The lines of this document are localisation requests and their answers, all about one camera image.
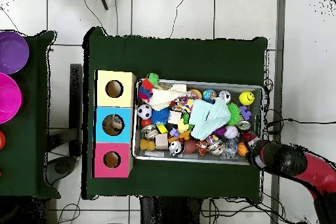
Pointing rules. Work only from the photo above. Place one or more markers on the purple spiky toy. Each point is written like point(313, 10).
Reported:
point(219, 130)

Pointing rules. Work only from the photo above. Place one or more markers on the mint green waffle cloth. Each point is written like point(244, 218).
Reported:
point(210, 119)

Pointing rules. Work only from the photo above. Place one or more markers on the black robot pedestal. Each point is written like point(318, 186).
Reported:
point(162, 213)

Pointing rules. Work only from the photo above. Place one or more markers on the blue globe ball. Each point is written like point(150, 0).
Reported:
point(209, 94)

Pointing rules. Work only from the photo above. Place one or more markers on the dark green table cloth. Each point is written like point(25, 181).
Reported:
point(170, 58)
point(26, 142)

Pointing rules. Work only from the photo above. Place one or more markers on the red ball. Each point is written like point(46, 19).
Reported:
point(1, 140)

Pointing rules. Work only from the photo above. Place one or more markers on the magenta bowl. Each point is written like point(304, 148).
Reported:
point(9, 98)

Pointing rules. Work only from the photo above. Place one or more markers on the purple bowl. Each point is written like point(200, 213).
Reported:
point(11, 52)

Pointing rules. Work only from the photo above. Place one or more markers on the shallow clear mesh bin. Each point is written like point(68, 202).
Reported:
point(236, 87)

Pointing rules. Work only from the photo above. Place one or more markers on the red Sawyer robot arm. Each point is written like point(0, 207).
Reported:
point(288, 163)

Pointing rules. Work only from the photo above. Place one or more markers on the yellow smiley ball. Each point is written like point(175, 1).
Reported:
point(246, 98)

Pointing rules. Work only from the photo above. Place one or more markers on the large blue spiky ball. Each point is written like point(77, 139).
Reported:
point(160, 116)

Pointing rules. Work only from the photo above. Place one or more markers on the colourful polka dot cloth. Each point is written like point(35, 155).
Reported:
point(183, 103)

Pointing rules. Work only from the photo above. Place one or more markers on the cream waffle cloth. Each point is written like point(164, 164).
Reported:
point(162, 98)

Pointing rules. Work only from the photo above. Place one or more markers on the plain wooden cube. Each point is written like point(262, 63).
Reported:
point(174, 117)

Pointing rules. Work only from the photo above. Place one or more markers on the small soccer ball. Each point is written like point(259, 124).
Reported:
point(144, 111)

